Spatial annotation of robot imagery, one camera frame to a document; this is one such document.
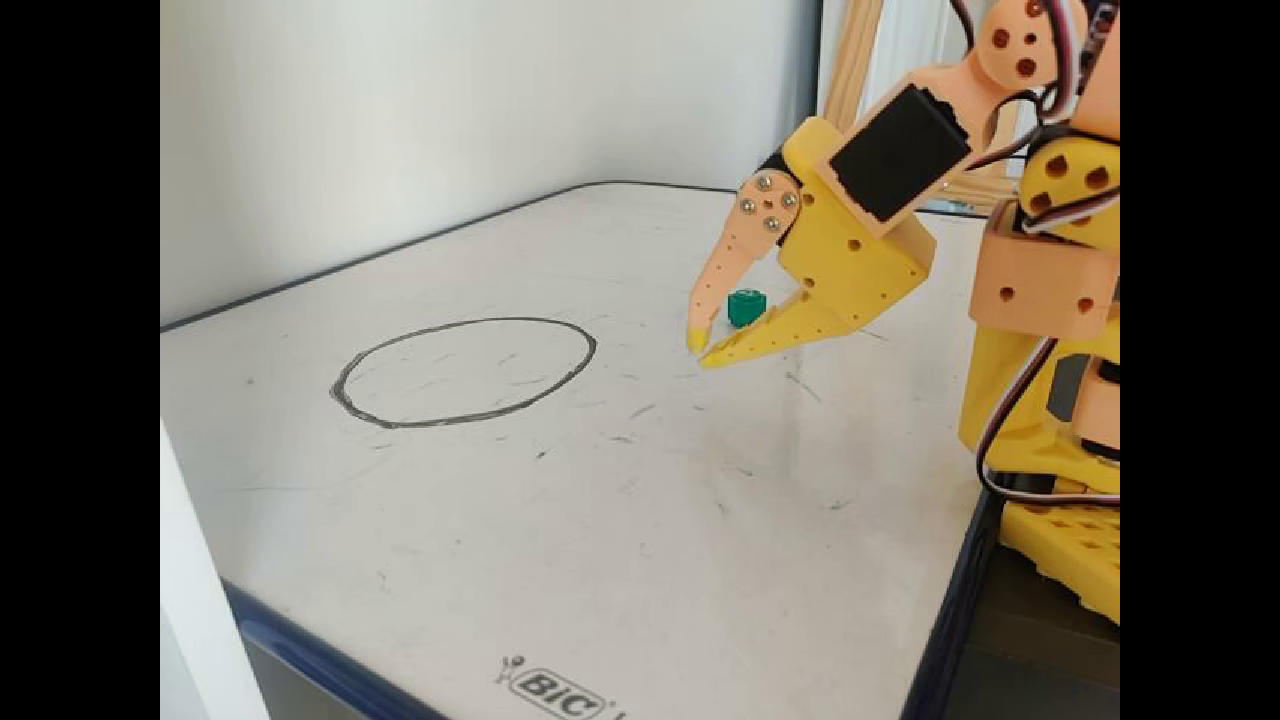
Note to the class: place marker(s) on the light wooden frame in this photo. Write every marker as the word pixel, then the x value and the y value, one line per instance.
pixel 850 60

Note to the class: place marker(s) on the white BIC whiteboard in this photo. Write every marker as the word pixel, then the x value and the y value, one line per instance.
pixel 600 520

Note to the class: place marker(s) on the white standing panel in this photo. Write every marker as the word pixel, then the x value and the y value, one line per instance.
pixel 200 620

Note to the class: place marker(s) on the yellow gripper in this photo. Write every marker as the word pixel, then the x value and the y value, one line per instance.
pixel 850 262

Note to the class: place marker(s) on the small green cube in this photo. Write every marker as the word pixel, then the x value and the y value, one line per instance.
pixel 745 308

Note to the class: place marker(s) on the yellow and peach robot arm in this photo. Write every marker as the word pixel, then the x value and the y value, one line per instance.
pixel 1040 280

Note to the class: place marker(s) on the yellow perforated robot base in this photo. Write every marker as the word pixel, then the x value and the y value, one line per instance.
pixel 1075 550

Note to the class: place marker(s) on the black drawn circle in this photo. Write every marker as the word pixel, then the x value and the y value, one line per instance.
pixel 440 422

